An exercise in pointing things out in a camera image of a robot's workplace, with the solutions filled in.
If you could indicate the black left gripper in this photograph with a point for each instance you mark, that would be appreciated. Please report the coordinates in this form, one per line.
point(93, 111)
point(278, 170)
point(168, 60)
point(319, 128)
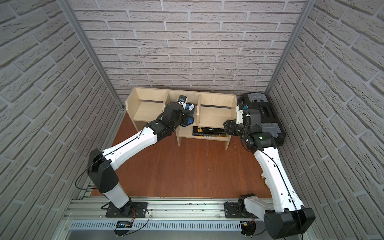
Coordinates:
point(186, 117)

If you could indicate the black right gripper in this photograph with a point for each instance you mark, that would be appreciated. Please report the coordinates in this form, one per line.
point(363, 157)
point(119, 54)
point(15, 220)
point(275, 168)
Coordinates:
point(229, 128)

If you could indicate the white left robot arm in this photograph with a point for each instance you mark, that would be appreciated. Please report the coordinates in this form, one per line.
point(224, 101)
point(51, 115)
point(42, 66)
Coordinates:
point(103, 164)

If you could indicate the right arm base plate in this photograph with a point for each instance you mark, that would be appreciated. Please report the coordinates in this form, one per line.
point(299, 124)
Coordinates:
point(232, 211)

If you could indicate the black book with yellow title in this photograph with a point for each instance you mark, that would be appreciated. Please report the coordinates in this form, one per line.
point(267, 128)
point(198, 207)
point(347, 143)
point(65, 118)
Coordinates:
point(208, 132)

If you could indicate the light wooden bookshelf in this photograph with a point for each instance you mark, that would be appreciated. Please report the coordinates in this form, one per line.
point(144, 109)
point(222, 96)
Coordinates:
point(157, 113)

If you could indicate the small circuit board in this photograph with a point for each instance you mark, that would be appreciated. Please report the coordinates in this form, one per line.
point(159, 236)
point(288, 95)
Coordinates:
point(248, 228)
point(123, 228)

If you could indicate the aluminium mounting rail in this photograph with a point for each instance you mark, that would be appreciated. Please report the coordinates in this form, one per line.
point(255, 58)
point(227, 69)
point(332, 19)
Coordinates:
point(158, 208)

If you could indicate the blue and grey cleaning cloth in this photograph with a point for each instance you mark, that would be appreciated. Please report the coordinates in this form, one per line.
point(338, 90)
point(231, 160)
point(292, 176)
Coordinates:
point(187, 115)

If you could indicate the left small circuit board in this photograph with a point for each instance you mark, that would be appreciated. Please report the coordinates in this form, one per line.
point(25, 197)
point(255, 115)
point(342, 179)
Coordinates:
point(123, 228)

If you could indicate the right small circuit board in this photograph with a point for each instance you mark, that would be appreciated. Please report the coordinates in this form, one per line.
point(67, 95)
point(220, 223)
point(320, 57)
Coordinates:
point(248, 228)

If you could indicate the black toolbox with grey latches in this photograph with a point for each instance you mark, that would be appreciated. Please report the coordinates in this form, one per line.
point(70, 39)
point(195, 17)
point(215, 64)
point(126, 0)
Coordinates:
point(261, 121)

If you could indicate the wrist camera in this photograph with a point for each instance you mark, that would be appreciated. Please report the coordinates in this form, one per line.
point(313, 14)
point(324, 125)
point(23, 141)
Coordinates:
point(240, 113)
point(183, 99)

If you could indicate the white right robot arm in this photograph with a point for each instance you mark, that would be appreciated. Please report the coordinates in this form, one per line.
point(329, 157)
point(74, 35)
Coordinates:
point(287, 215)

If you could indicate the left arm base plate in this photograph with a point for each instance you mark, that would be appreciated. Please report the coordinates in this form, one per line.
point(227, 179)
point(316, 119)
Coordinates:
point(127, 211)

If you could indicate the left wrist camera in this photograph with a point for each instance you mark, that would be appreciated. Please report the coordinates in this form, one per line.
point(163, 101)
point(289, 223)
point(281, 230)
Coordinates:
point(183, 99)

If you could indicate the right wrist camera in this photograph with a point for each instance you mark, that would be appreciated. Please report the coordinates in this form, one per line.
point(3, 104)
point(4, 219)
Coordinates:
point(240, 113)

